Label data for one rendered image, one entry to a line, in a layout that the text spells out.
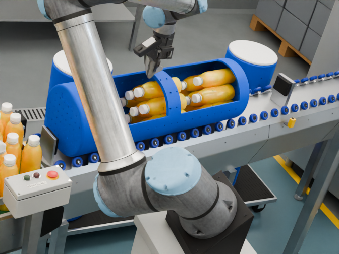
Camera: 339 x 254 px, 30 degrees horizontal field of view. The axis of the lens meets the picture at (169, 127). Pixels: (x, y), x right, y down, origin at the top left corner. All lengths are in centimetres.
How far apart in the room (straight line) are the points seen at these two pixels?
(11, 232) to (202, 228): 76
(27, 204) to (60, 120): 48
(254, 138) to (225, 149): 20
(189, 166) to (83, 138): 70
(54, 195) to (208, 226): 56
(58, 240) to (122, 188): 94
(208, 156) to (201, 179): 113
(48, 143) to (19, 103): 212
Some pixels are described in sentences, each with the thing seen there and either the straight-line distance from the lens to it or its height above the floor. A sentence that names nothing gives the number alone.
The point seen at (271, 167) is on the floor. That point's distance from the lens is 454.
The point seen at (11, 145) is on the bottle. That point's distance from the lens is 231.
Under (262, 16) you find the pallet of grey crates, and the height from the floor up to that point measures 19.
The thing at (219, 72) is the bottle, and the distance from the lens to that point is 284.
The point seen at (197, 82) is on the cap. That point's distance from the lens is 277.
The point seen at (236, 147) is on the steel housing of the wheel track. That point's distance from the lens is 303.
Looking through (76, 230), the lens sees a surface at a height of 14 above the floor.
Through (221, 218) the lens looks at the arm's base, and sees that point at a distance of 190.
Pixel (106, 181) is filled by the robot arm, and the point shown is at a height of 129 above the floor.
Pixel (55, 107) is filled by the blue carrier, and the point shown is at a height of 112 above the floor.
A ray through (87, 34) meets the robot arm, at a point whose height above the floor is 167.
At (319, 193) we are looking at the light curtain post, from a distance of 345.
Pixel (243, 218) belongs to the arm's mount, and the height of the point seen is 127.
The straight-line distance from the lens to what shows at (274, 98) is 333.
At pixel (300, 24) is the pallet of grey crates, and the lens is 608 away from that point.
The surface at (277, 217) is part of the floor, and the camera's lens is 410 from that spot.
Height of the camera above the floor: 244
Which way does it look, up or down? 32 degrees down
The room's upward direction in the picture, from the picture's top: 15 degrees clockwise
